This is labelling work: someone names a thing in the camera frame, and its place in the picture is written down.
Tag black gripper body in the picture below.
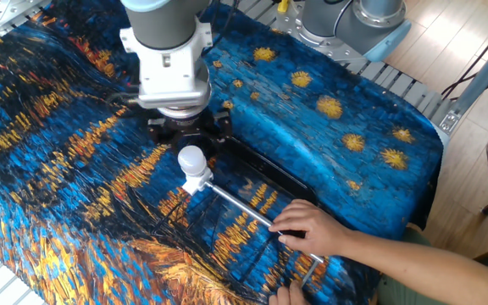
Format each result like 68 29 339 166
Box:
161 110 215 147

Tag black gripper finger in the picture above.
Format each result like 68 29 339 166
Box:
208 109 233 147
147 117 173 147

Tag white light bulb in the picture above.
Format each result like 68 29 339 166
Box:
177 145 208 178

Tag white socket metal rod stand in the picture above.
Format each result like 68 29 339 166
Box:
180 167 325 288

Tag person's right forearm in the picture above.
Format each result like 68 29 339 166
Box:
347 228 488 305

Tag person's right hand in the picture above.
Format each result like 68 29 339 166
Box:
268 198 353 258

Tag person's left hand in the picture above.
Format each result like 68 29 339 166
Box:
268 281 313 305

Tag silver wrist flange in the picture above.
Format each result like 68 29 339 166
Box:
157 105 207 126

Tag black plastic tray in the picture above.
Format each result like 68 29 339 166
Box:
208 136 319 234

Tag starry night painting tablecloth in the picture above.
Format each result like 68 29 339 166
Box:
0 0 445 305

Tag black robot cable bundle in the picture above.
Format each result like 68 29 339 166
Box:
106 0 241 107

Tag black floor cables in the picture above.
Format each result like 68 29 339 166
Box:
441 12 488 101

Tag aluminium frame strut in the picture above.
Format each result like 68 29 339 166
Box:
438 36 488 132

